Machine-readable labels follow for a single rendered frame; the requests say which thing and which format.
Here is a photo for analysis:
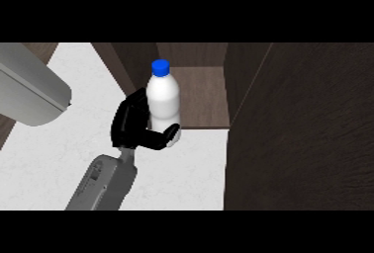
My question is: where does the brown wooden cabinet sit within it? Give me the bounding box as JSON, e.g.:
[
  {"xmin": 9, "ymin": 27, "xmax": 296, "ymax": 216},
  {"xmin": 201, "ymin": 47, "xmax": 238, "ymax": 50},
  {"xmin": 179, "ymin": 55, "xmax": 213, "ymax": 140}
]
[{"xmin": 90, "ymin": 42, "xmax": 273, "ymax": 130}]

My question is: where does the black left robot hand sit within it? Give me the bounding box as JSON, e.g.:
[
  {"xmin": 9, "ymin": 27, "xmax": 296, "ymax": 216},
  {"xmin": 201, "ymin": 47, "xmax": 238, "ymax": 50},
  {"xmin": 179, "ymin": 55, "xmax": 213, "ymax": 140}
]
[{"xmin": 109, "ymin": 86, "xmax": 183, "ymax": 152}]

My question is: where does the white bottle with blue cap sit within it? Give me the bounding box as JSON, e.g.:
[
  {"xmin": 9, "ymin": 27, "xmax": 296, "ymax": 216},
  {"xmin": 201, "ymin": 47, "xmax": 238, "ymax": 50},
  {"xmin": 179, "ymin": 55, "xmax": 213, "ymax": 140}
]
[{"xmin": 145, "ymin": 58, "xmax": 185, "ymax": 148}]

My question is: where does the dark brown cabinet door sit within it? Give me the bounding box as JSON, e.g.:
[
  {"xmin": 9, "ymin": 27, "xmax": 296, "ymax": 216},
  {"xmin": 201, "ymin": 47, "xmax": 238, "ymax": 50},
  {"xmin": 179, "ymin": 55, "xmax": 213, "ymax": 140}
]
[{"xmin": 222, "ymin": 42, "xmax": 374, "ymax": 211}]

